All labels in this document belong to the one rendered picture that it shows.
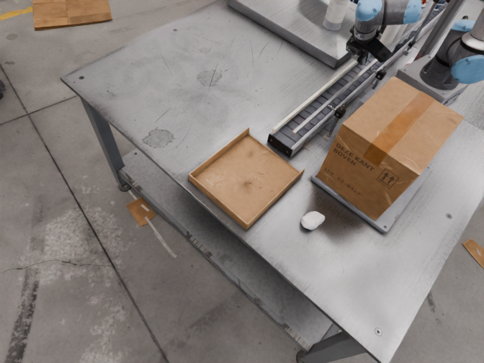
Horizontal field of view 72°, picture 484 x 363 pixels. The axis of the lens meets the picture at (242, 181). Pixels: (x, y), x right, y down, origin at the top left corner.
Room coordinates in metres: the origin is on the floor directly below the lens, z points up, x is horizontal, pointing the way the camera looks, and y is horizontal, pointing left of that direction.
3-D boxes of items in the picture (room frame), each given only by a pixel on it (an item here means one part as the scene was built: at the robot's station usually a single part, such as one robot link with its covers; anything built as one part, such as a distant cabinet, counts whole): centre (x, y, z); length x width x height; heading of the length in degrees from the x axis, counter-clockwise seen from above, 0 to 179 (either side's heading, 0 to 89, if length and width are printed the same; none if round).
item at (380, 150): (0.72, -0.43, 0.99); 0.30 x 0.24 x 0.27; 145
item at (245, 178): (0.64, -0.02, 0.85); 0.30 x 0.26 x 0.04; 145
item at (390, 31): (1.39, -0.53, 0.98); 0.05 x 0.05 x 0.20
